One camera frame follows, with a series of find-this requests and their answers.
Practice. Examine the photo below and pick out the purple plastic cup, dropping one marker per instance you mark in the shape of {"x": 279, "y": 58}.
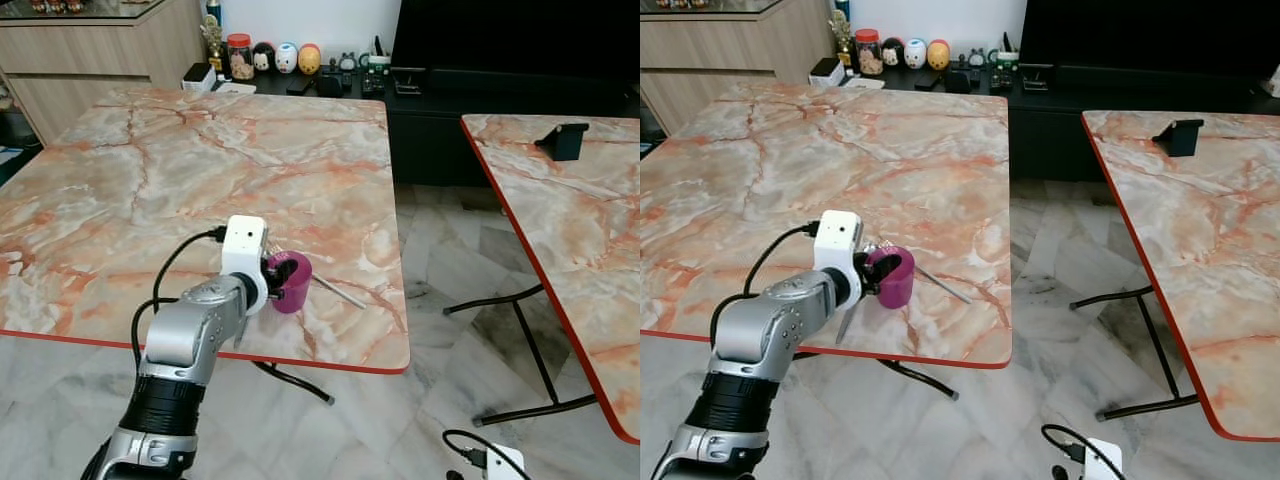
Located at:
{"x": 896, "y": 290}
{"x": 294, "y": 296}

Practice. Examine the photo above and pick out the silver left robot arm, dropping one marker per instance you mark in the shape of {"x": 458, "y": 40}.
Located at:
{"x": 190, "y": 330}
{"x": 760, "y": 325}

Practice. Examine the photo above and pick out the silver metal spoon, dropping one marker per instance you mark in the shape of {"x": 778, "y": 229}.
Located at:
{"x": 942, "y": 285}
{"x": 340, "y": 292}

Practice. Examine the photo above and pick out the white box black lid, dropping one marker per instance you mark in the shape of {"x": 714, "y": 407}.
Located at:
{"x": 198, "y": 78}
{"x": 826, "y": 73}

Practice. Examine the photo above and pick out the yellow round plush toy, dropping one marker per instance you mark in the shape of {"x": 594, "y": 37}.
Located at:
{"x": 938, "y": 55}
{"x": 310, "y": 60}

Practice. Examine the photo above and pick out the white round plush toy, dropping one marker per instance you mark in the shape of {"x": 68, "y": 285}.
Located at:
{"x": 915, "y": 54}
{"x": 286, "y": 58}

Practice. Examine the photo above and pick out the black round plush toy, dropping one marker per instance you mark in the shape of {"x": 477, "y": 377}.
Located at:
{"x": 264, "y": 58}
{"x": 893, "y": 53}

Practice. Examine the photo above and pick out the small grey figurine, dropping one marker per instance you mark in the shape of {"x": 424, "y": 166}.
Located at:
{"x": 976, "y": 58}
{"x": 347, "y": 62}

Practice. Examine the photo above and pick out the green white small device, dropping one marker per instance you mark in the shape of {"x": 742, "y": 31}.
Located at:
{"x": 1003, "y": 66}
{"x": 375, "y": 70}

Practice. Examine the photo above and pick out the black desk holder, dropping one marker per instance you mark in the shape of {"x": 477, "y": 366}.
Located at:
{"x": 1037, "y": 76}
{"x": 410, "y": 80}

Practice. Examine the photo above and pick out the gold trophy figurine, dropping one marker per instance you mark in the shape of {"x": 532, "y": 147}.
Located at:
{"x": 841, "y": 36}
{"x": 212, "y": 40}

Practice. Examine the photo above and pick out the light wooden cabinet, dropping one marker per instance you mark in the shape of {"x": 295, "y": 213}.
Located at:
{"x": 730, "y": 55}
{"x": 100, "y": 60}

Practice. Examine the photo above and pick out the black phone stand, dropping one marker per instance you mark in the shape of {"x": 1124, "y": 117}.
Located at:
{"x": 565, "y": 142}
{"x": 1182, "y": 138}

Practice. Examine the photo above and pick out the black television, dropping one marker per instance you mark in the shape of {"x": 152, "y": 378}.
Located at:
{"x": 1150, "y": 35}
{"x": 510, "y": 35}

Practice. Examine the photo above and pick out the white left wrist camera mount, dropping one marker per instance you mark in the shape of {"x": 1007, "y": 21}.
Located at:
{"x": 838, "y": 235}
{"x": 244, "y": 240}

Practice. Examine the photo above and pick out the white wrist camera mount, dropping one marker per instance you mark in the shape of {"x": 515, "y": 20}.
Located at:
{"x": 506, "y": 465}
{"x": 244, "y": 240}
{"x": 1104, "y": 460}
{"x": 838, "y": 235}

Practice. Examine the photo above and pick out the black metal table frame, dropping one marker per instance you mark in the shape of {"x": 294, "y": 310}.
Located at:
{"x": 1160, "y": 350}
{"x": 535, "y": 360}
{"x": 300, "y": 385}
{"x": 925, "y": 385}

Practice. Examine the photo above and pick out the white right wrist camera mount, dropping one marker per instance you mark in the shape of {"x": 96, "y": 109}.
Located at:
{"x": 506, "y": 465}
{"x": 1104, "y": 460}

